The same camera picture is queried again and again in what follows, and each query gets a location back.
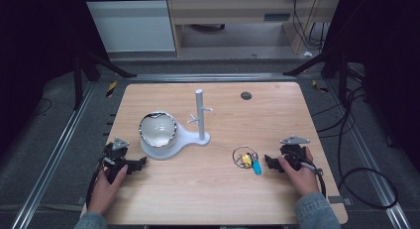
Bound person's right hand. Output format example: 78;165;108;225
277;147;321;199

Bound aluminium floor rail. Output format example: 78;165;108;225
324;79;412;229
10;82;97;229
128;72;298;84

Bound white cabinet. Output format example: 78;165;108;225
85;0;176;54

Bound light wooden desk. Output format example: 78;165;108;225
166;0;341;56

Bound yellow black tape strip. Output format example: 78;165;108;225
105;80;119;98
311;79;330;94

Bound white bowl with silver rim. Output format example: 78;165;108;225
138;111;179;149

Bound key ring with yellow blue tags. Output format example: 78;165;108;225
232;146;263;176

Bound person's left hand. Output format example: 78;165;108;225
86;164;129;217

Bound long black floor cable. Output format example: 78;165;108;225
336;85;400;210

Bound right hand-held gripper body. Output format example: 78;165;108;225
278;135;312;172

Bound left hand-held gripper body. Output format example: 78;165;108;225
102;137;134;184

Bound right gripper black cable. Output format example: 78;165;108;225
298;160;328;199

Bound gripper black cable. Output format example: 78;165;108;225
85;157;112;209
298;160;328;199

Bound white stand with pegs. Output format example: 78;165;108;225
140;88;214;161

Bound black cables under desk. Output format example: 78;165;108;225
291;0;332;53

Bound black stand legs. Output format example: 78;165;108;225
72;49;138;112
282;49;351;106

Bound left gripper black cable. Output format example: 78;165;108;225
85;157;112;209

